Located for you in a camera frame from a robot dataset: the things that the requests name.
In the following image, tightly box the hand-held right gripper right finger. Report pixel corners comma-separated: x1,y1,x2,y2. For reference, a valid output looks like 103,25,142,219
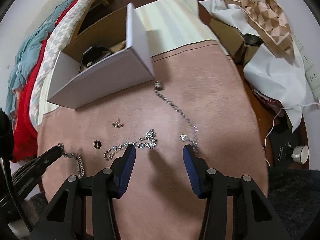
182,144,290,240

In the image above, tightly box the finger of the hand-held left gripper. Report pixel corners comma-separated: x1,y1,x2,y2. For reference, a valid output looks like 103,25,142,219
11,144,64,180

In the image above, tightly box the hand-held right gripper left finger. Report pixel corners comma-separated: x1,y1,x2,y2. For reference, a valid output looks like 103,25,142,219
30,144,137,240

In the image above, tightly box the thick silver curb chain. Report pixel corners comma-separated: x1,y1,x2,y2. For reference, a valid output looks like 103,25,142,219
57,142,86,180

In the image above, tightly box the white cardboard box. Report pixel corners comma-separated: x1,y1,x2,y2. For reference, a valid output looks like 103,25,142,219
46,3,155,110

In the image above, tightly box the red blanket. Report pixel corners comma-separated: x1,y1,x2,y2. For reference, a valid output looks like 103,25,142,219
11,0,81,163

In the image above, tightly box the pink and cream table cloth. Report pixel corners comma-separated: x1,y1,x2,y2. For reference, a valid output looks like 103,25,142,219
29,0,270,240

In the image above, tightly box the black metal tool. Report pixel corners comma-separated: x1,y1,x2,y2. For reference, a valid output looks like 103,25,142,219
276,141,293,162

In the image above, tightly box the red patterned cloth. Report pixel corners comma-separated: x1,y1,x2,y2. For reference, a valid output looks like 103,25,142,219
252,87,288,117

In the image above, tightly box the dark fluffy rug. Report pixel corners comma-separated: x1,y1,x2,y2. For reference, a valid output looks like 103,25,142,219
24,167,320,240

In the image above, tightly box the white cup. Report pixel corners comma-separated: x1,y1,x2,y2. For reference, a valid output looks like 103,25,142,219
291,145,310,165

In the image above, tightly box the black item in box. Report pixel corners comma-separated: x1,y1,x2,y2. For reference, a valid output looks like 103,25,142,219
81,44,113,68

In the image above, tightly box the checked pale quilt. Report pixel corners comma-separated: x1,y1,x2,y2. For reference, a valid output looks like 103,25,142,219
29,0,98,130

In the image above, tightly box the white cloth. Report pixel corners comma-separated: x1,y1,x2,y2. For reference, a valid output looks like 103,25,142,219
199,0,316,133

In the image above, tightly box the brown cardboard box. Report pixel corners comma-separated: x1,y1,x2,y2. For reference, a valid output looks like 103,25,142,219
208,17,263,65

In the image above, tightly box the white power strip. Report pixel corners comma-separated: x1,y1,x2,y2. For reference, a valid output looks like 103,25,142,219
298,39,320,96

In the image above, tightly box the beige checked patterned cloth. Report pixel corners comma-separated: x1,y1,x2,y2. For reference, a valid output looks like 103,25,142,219
219,0,295,58

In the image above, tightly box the black cable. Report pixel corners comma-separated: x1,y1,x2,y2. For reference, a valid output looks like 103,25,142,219
4,158,34,232

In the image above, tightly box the sparkly silver link bracelet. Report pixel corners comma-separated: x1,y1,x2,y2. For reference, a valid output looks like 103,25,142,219
104,129,160,161

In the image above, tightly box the thin silver pendant necklace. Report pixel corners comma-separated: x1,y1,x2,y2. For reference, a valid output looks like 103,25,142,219
154,81,201,153

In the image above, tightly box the white cable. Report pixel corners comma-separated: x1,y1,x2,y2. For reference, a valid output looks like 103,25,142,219
263,102,320,166

